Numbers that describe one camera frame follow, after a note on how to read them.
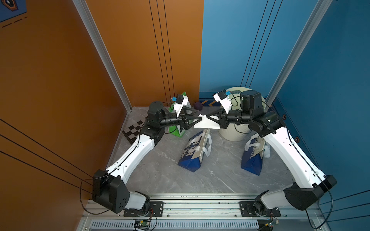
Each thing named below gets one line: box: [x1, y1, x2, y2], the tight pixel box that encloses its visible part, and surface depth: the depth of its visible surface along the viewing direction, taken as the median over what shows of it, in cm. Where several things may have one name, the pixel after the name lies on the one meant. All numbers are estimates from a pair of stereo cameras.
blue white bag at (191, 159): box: [177, 128, 213, 173], surface depth 80 cm
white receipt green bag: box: [193, 114, 221, 130], surface depth 65 cm
